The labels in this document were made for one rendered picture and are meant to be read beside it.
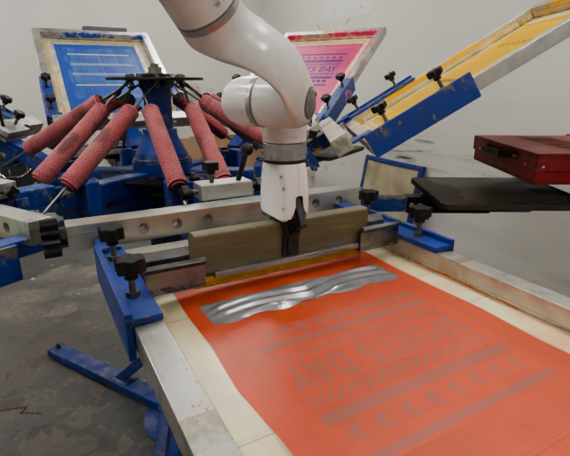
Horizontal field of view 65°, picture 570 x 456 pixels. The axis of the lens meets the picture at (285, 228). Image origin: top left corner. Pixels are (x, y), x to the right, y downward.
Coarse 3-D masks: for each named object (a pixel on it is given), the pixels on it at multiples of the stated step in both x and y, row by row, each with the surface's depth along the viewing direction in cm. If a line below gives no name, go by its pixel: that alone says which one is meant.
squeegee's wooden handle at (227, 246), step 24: (312, 216) 83; (336, 216) 85; (360, 216) 88; (192, 240) 73; (216, 240) 74; (240, 240) 77; (264, 240) 79; (312, 240) 84; (336, 240) 87; (216, 264) 76; (240, 264) 78
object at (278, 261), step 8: (320, 248) 86; (328, 248) 86; (336, 248) 86; (344, 248) 87; (352, 248) 88; (280, 256) 82; (296, 256) 82; (304, 256) 82; (312, 256) 83; (248, 264) 78; (256, 264) 78; (264, 264) 79; (272, 264) 80; (216, 272) 75; (224, 272) 75; (232, 272) 76; (240, 272) 77
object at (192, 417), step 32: (416, 256) 89; (448, 256) 83; (480, 288) 76; (512, 288) 71; (544, 288) 70; (160, 320) 61; (544, 320) 67; (160, 352) 54; (160, 384) 48; (192, 384) 48; (192, 416) 43; (192, 448) 40; (224, 448) 40
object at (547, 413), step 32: (352, 256) 92; (384, 288) 78; (416, 288) 78; (480, 320) 68; (544, 352) 60; (544, 384) 53; (480, 416) 48; (512, 416) 48; (544, 416) 48; (544, 448) 44
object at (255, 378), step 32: (224, 288) 78; (256, 288) 78; (192, 320) 68; (256, 320) 68; (288, 320) 68; (224, 352) 60; (256, 352) 60; (256, 384) 53; (288, 384) 53; (288, 416) 48; (288, 448) 44; (320, 448) 44; (416, 448) 44; (448, 448) 44; (480, 448) 44; (512, 448) 44
